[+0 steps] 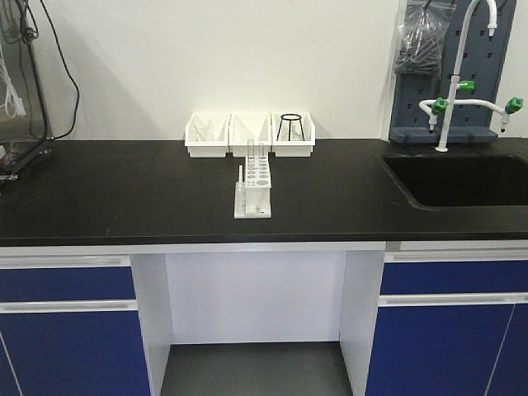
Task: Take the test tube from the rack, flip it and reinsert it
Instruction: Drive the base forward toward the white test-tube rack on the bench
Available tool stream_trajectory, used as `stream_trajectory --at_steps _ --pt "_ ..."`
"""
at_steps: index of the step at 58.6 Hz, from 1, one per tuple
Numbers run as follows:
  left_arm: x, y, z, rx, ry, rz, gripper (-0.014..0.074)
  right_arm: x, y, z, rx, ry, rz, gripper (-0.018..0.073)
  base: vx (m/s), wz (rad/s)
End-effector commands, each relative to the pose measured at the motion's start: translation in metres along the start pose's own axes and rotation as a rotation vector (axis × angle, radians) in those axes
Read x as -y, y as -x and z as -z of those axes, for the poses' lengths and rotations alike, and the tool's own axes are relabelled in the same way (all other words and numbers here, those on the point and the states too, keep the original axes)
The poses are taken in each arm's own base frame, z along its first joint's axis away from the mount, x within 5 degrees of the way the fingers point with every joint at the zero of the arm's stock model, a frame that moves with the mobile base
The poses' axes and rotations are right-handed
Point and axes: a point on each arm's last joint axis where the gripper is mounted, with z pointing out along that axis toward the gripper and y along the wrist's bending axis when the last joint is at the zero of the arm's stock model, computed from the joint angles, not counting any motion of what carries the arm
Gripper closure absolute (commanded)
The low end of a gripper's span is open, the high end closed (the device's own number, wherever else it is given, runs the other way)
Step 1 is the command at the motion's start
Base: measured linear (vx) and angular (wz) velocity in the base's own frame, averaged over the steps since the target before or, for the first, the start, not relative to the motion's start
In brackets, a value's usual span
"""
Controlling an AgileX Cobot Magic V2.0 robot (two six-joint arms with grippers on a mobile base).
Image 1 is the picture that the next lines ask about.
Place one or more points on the left upper blue drawer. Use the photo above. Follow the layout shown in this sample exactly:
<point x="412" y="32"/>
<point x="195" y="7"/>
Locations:
<point x="64" y="284"/>

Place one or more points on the right lower blue cabinet door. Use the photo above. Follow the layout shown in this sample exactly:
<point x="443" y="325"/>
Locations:
<point x="450" y="350"/>

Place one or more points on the glass beaker in left bin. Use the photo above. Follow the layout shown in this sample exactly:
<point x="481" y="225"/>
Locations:
<point x="204" y="129"/>

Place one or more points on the white gooseneck lab faucet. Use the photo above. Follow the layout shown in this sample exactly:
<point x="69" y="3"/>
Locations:
<point x="435" y="107"/>

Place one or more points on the black metal stand frame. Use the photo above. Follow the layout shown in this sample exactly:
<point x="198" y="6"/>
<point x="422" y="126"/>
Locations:
<point x="25" y="132"/>

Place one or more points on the left white storage bin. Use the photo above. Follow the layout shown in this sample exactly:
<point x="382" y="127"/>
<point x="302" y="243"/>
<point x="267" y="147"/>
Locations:
<point x="218" y="147"/>

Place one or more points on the right white storage bin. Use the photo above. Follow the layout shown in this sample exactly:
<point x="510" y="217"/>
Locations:
<point x="297" y="148"/>

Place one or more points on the blue cabinet door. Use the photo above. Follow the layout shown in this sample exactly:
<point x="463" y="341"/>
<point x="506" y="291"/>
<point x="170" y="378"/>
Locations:
<point x="79" y="353"/>
<point x="450" y="350"/>

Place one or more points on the black lab sink basin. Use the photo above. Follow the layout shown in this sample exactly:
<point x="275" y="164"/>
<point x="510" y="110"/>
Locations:
<point x="434" y="182"/>

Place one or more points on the white storage bin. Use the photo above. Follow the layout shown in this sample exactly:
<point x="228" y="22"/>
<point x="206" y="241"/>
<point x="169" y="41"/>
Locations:
<point x="297" y="148"/>
<point x="245" y="126"/>
<point x="218" y="147"/>

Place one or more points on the right upper blue drawer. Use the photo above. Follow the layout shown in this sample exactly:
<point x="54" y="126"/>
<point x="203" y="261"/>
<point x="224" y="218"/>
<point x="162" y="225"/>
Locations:
<point x="409" y="278"/>

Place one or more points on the blue drawer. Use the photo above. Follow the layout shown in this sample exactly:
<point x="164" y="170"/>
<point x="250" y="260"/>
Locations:
<point x="409" y="278"/>
<point x="64" y="284"/>

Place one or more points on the left lower blue cabinet door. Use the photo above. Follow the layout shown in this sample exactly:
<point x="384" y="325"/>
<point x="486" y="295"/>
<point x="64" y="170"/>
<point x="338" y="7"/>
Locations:
<point x="79" y="353"/>

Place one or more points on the white test tube rack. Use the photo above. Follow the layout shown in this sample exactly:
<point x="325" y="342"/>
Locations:
<point x="253" y="189"/>

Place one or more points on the black wire tripod stand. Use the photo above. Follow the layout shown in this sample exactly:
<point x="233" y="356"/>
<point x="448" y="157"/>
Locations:
<point x="290" y="127"/>

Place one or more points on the middle white storage bin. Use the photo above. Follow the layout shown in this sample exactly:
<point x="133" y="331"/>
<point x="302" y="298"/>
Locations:
<point x="245" y="126"/>

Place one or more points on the clear glass test tube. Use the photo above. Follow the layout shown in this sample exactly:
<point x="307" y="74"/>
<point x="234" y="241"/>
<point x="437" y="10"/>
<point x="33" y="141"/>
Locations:
<point x="250" y="148"/>

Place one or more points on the grey blue pegboard drying rack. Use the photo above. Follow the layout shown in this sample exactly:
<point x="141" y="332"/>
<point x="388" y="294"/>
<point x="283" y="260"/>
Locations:
<point x="482" y="62"/>

